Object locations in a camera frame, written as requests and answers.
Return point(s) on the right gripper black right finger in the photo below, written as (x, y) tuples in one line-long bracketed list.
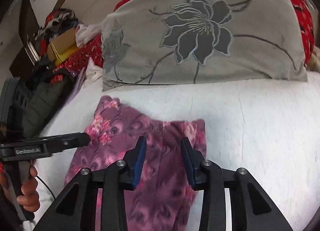
[(203, 174)]

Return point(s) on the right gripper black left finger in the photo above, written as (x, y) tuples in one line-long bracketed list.
[(123, 175)]

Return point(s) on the purple pink floral garment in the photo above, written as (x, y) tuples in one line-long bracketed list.
[(163, 198)]

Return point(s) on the person's left hand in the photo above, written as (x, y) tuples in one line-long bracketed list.
[(29, 199)]

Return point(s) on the dark green padded jacket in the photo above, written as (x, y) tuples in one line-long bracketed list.
[(26, 107)]

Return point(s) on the cardboard box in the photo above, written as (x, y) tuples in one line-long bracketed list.
[(61, 48)]

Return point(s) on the red black patterned cloth pile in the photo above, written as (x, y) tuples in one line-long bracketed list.
[(57, 23)]

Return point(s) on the grey flower pillow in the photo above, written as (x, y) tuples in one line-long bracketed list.
[(174, 42)]

